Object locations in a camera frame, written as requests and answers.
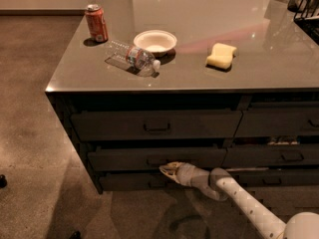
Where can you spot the yellow sponge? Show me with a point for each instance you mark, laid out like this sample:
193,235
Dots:
221,56

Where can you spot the black floor object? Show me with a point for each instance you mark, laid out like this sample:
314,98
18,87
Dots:
3,181
76,235

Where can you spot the white paper bowl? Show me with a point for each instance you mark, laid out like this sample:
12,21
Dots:
158,42

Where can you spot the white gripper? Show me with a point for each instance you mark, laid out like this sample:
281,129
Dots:
186,173

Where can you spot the dark grey cabinet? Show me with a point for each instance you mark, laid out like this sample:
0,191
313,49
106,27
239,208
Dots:
276,64

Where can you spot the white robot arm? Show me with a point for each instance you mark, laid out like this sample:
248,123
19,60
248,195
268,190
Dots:
219,185

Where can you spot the orange soda can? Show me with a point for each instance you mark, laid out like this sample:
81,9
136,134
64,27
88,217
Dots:
97,25

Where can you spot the drawer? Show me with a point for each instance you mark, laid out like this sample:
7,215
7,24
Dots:
272,155
292,120
276,177
98,126
136,181
126,159

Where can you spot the black floor object left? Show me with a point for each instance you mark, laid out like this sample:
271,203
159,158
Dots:
3,181

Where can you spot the clear plastic water bottle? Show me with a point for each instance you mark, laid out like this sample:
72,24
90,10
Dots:
131,58

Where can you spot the black floor object bottom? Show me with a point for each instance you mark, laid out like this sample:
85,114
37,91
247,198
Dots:
76,235

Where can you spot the black dish rack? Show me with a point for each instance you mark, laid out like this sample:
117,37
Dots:
306,16

